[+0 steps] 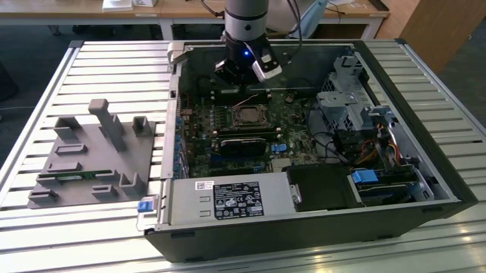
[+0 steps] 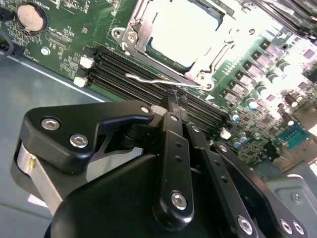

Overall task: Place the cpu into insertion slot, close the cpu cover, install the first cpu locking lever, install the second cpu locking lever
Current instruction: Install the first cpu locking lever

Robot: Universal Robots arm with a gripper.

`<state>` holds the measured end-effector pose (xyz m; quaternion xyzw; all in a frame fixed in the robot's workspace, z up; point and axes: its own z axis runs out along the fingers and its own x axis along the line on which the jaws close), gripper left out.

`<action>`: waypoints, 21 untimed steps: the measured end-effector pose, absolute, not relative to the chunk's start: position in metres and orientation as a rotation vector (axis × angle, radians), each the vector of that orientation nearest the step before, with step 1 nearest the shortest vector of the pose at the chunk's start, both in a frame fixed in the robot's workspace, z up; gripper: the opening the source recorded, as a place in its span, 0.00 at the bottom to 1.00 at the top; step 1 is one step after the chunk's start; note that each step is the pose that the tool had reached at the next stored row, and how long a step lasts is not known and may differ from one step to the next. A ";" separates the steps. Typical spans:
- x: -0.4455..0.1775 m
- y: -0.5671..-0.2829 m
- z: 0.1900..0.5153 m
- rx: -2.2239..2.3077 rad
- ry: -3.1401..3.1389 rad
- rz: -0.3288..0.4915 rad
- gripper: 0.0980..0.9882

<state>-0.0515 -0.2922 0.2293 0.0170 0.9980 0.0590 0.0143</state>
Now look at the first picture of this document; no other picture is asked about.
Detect thin wire locking lever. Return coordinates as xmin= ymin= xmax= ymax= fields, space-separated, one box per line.
xmin=234 ymin=95 xmax=267 ymax=109

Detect silver CPU with green rim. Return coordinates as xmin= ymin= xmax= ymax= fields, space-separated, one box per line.
xmin=239 ymin=109 xmax=263 ymax=122

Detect metal socket cover frame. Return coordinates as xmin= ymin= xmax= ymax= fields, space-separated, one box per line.
xmin=234 ymin=105 xmax=270 ymax=127

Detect metal CPU socket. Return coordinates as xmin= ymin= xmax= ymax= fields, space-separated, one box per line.
xmin=231 ymin=104 xmax=273 ymax=129

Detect perforated metal disk cage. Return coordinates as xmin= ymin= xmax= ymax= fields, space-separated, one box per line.
xmin=317 ymin=55 xmax=385 ymax=131

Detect pale blue teach pendant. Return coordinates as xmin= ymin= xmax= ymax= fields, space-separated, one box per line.
xmin=290 ymin=0 xmax=329 ymax=39

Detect green motherboard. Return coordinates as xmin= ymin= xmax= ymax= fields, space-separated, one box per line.
xmin=176 ymin=86 xmax=323 ymax=179

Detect black graphics card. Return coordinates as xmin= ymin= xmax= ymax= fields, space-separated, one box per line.
xmin=218 ymin=136 xmax=269 ymax=159

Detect wooden desk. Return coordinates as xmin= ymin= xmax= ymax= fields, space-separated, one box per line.
xmin=0 ymin=0 xmax=391 ymax=40

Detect silver finned heat sink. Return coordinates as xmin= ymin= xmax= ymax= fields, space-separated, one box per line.
xmin=271 ymin=158 xmax=302 ymax=173

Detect white box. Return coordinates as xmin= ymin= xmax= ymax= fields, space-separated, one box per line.
xmin=102 ymin=0 xmax=135 ymax=13

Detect black plastic shroud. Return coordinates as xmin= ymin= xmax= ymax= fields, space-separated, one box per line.
xmin=286 ymin=164 xmax=362 ymax=213

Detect silver power supply with label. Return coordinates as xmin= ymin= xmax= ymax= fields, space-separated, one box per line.
xmin=162 ymin=172 xmax=305 ymax=225

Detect blue disk carrier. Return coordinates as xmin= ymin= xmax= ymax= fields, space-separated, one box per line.
xmin=351 ymin=169 xmax=381 ymax=186

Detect grey plastic parts rack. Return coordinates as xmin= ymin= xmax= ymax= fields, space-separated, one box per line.
xmin=28 ymin=98 xmax=159 ymax=210

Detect wooden cabinet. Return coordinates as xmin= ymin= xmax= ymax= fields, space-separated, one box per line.
xmin=374 ymin=0 xmax=486 ymax=75

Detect green RAM stick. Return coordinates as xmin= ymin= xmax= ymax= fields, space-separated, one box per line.
xmin=40 ymin=169 xmax=115 ymax=180

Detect black and silver PC case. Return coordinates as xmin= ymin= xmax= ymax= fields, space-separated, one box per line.
xmin=142 ymin=39 xmax=478 ymax=264

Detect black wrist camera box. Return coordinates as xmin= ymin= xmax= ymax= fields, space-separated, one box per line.
xmin=214 ymin=58 xmax=239 ymax=83

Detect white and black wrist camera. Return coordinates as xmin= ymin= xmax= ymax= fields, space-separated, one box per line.
xmin=250 ymin=47 xmax=285 ymax=82

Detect yellow red black power wires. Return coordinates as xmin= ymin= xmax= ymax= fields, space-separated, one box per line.
xmin=355 ymin=139 xmax=402 ymax=167

